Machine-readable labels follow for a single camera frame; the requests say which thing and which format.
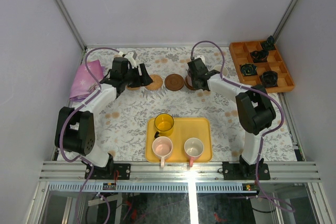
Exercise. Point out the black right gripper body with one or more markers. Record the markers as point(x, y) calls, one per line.
point(195, 84)

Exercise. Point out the pink star cloth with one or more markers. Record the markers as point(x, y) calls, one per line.
point(84, 84)

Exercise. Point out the black object in tray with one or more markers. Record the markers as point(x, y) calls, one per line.
point(268, 44)
point(269, 79)
point(259, 56)
point(248, 69)

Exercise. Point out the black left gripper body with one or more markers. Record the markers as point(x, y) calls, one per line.
point(138, 74)

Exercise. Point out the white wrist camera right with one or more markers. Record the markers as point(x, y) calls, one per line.
point(198, 57)

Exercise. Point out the yellow plastic tray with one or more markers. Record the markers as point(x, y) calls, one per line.
point(184, 128)

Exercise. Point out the orange compartment tray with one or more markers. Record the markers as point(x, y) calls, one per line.
point(241, 54)

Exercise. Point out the light woven coaster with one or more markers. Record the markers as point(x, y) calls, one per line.
point(156, 84)
point(130, 88)

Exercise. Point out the purple mug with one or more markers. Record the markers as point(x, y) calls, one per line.
point(189, 77)

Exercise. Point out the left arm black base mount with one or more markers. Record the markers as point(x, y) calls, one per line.
point(112, 171)

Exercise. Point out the black object in tray front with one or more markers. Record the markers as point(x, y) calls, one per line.
point(269, 79)

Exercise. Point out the yellow glass cup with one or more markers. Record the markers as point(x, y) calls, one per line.
point(164, 124)

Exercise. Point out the black object in tray middle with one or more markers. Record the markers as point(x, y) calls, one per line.
point(259, 56)

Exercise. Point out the cream mug pink handle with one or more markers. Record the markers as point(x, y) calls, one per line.
point(193, 148)

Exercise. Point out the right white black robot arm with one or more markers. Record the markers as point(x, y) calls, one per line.
point(255, 110)

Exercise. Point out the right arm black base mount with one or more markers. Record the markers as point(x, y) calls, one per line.
point(243, 171)

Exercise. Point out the black object in tray back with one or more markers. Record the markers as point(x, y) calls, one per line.
point(268, 44)

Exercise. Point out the black object in tray left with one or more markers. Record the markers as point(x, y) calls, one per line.
point(248, 69)

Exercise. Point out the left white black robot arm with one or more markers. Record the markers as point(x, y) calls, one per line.
point(75, 132)

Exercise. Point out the blue mug cream inside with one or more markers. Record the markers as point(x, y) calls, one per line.
point(221, 69)

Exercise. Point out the dark brown wooden coaster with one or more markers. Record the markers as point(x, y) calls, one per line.
point(187, 84)
point(174, 82)

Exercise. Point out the pink mug left front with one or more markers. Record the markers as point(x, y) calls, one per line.
point(162, 148)

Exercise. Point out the aluminium front rail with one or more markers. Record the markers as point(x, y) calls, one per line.
point(279, 172)

